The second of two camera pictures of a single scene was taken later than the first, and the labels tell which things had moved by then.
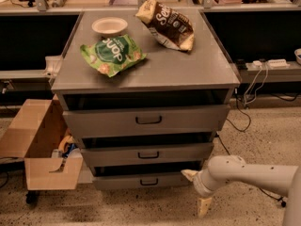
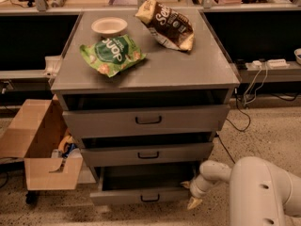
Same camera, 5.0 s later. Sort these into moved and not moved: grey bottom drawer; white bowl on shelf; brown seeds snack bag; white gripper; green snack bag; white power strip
Moved: grey bottom drawer; white gripper
Not moved: green snack bag; white power strip; brown seeds snack bag; white bowl on shelf
